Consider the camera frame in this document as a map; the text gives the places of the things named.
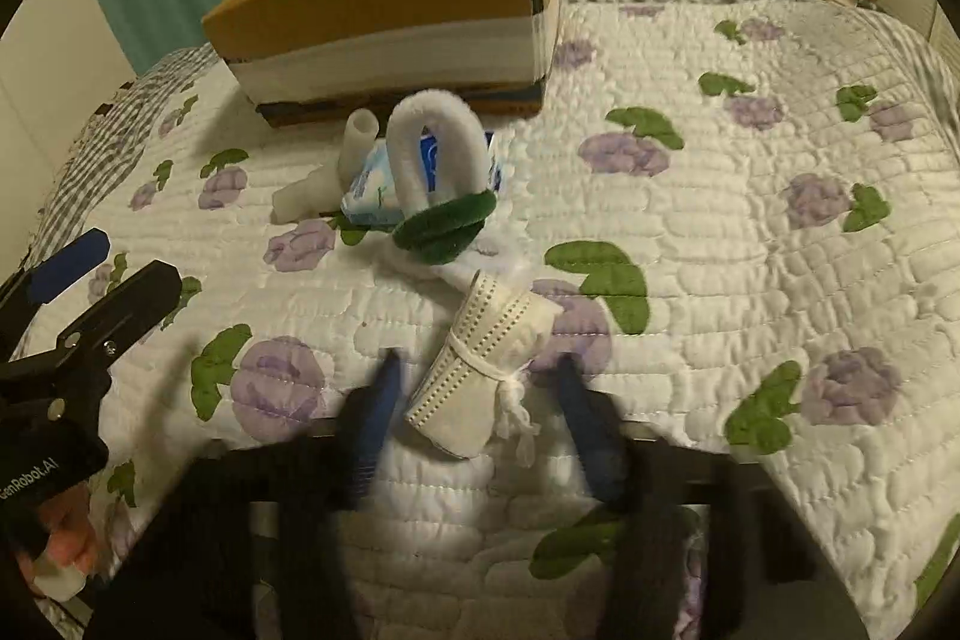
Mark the white face mask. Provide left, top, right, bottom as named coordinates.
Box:
left=405, top=271, right=563, bottom=468

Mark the white green plush toy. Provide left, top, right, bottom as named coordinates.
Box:
left=382, top=89, right=534, bottom=292

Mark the person's hand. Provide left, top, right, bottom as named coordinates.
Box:
left=37, top=482, right=99, bottom=576

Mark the blue white tissue pack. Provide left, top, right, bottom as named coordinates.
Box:
left=340, top=130, right=503, bottom=229

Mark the brown cardboard box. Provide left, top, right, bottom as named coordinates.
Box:
left=202, top=0, right=563, bottom=127

